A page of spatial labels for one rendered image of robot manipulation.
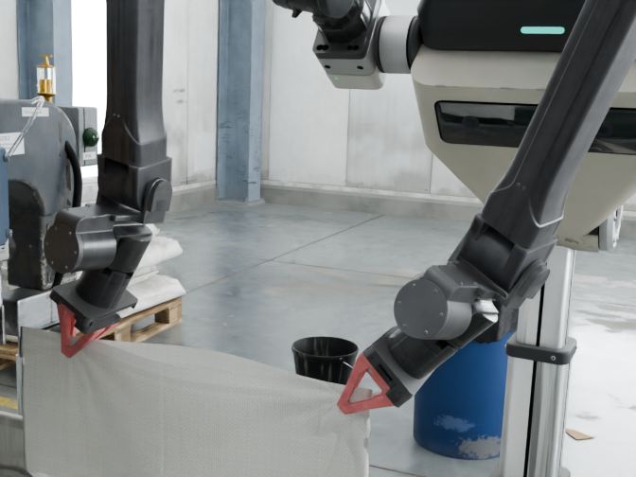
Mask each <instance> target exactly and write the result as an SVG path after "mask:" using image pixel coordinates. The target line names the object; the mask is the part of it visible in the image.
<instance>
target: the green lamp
mask: <svg viewBox="0 0 636 477"><path fill-rule="evenodd" d="M82 139H83V143H84V144H85V146H87V147H90V148H91V147H94V146H96V145H97V144H98V142H99V133H98V131H97V130H96V129H94V128H91V127H90V128H86V129H85V131H84V132H83V136H82Z"/></svg>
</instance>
